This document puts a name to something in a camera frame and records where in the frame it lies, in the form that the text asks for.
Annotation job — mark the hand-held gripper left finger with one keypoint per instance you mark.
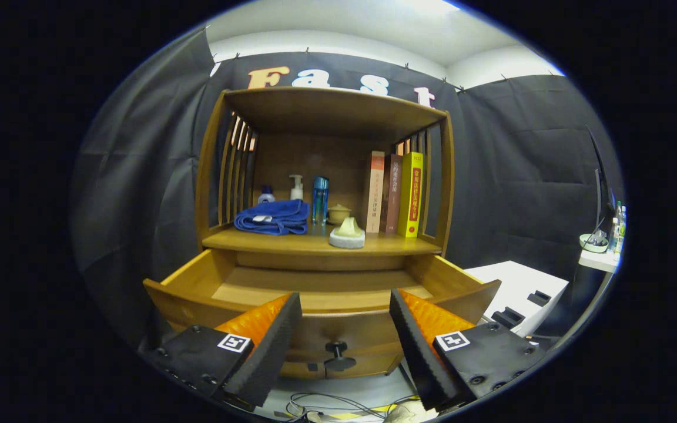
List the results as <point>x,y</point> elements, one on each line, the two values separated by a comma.
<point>268,352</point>

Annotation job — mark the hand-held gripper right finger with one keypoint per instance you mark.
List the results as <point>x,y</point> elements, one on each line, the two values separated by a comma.
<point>421,352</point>

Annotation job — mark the wooden drawer with black knob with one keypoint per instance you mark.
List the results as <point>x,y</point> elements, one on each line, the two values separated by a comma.
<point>338,326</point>

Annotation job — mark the white drawer unit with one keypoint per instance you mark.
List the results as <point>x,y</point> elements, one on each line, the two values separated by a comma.
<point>509,279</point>

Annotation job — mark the wooden countertop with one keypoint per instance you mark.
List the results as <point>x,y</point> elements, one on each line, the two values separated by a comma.
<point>385,242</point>

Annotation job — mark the wooden cabinet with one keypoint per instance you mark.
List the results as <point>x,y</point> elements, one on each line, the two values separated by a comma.
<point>315,111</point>

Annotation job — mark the blue folded towel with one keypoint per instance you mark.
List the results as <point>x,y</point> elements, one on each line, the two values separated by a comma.
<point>274,214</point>

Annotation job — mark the small white blue-capped bottle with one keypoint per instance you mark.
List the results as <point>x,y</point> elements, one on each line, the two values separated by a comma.
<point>266,197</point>

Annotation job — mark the beige lidded teacup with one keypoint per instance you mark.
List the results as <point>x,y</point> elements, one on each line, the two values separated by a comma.
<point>338,212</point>

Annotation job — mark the yellow book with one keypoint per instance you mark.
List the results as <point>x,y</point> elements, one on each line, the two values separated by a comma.
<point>412,194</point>

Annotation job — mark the brown book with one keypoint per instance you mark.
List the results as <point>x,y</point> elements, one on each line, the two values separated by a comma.
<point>392,194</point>

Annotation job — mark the blue glass bottle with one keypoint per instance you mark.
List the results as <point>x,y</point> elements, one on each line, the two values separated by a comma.
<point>320,200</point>

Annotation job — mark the white pump bottle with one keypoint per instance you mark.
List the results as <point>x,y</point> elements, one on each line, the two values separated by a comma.
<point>297,191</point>

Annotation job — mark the cream book with orange spine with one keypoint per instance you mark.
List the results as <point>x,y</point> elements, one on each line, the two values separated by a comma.
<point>375,194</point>

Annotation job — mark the white side desk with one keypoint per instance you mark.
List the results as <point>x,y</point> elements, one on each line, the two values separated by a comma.
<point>600,261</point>

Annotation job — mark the pale round bowl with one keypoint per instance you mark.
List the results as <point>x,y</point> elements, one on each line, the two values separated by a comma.
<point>591,244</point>

